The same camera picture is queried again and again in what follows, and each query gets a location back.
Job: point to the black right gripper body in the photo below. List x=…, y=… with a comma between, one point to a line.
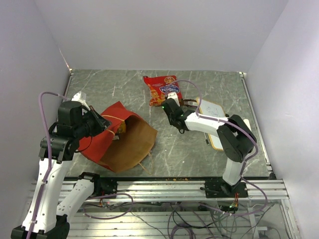
x=171, y=120

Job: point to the yellow M&M's packet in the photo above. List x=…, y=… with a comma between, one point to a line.
x=122, y=128

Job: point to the aluminium frame rail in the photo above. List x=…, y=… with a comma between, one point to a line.
x=164, y=191

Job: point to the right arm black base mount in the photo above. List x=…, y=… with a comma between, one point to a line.
x=218, y=188

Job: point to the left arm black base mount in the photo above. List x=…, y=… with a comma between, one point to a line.
x=105, y=186

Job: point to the black marker pen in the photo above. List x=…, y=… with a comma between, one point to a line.
x=206, y=139

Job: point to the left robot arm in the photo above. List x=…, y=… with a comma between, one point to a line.
x=48, y=218

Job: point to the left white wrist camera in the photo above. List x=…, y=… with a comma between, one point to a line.
x=80, y=97

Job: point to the purple brown M&M's packet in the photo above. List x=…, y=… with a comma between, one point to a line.
x=189, y=103

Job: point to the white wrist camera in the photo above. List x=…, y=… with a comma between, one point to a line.
x=174, y=96
x=80, y=97

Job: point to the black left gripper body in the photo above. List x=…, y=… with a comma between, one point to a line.
x=91, y=124

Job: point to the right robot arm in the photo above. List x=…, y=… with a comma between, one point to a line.
x=236, y=138

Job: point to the red candy bag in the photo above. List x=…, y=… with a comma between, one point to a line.
x=159, y=86

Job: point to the red paper bag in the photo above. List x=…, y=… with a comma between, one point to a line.
x=120, y=152

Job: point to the white whiteboard eraser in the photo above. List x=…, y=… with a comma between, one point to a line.
x=246, y=121

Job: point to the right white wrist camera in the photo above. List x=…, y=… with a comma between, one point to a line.
x=174, y=96

